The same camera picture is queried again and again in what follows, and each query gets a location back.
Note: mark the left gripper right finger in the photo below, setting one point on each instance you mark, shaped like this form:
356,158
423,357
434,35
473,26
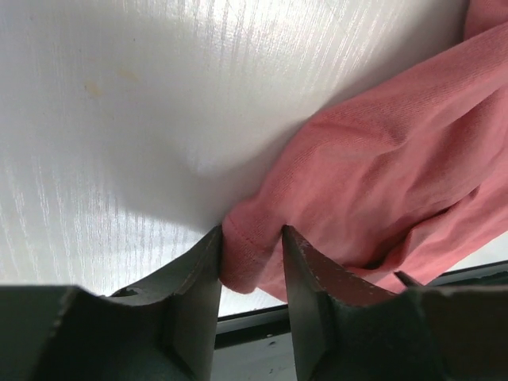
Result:
345,328

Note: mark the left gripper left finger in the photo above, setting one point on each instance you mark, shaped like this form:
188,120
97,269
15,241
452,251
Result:
161,327

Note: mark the pink t-shirt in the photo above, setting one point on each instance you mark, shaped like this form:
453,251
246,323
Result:
410,175

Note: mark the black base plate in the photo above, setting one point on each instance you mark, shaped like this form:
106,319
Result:
254,346

